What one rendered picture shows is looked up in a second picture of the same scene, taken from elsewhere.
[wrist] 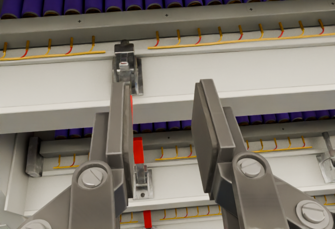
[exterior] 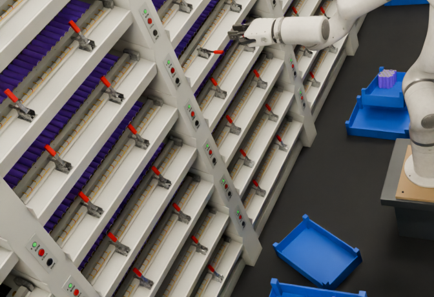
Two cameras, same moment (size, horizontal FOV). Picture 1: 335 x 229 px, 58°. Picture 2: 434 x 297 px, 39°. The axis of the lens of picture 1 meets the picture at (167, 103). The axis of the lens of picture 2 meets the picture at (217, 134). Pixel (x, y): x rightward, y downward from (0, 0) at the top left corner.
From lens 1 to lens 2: 1.93 m
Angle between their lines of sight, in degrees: 32
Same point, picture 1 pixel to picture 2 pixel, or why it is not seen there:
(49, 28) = (183, 59)
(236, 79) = (219, 37)
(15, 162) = not seen: hidden behind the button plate
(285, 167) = (241, 59)
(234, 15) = (205, 28)
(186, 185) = (229, 85)
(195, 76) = (213, 44)
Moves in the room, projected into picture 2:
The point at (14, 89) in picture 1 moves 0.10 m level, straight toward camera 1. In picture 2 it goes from (192, 75) to (220, 66)
